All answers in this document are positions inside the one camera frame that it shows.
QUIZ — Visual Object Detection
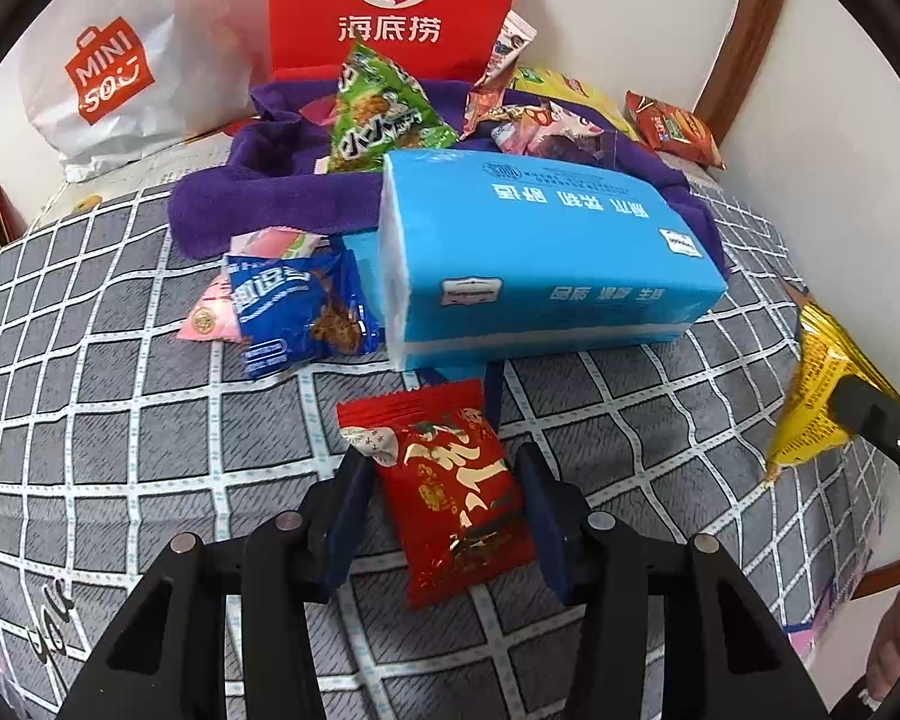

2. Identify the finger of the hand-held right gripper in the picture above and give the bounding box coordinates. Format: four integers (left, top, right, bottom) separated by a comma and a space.
829, 375, 900, 503

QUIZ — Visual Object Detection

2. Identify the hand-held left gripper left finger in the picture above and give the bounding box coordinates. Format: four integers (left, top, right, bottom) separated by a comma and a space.
60, 454, 380, 720

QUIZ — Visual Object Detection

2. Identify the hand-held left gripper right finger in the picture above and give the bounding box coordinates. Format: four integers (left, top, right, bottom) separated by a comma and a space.
511, 441, 830, 720

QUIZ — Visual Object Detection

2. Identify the yellow triangular snack packet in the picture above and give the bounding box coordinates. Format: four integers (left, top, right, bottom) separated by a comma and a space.
765, 300, 900, 485

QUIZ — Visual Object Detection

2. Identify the green snack packet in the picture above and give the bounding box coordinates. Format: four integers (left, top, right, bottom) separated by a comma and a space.
326, 41, 458, 173

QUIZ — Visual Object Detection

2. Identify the red white snack packet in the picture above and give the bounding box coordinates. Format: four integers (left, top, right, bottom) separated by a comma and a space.
461, 11, 537, 142

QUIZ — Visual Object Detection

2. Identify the blue cookie packet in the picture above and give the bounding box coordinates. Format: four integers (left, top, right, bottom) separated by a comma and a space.
221, 251, 383, 380

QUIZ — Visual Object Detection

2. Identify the grey plaid blanket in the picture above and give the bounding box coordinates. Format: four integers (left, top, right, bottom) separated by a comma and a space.
0, 180, 893, 720

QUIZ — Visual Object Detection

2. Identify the light pink snack packet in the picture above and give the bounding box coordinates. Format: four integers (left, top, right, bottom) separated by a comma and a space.
178, 229, 331, 342

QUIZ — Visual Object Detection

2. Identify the orange red snack packet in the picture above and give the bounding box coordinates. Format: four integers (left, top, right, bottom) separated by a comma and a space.
624, 90, 725, 170

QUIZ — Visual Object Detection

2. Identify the purple towel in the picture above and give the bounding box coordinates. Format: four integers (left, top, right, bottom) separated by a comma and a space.
169, 79, 728, 271

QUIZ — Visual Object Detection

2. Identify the pink white snack packet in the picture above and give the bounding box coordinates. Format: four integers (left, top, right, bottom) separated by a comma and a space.
491, 101, 571, 158

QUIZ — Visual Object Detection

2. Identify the brown wooden trim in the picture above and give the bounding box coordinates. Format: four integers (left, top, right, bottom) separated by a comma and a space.
694, 0, 900, 601

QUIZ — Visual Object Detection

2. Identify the red paper bag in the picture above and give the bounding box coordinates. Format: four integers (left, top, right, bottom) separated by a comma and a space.
268, 0, 530, 83

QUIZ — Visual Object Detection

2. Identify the white plastic shopping bag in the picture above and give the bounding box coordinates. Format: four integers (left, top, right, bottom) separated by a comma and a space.
19, 0, 271, 181

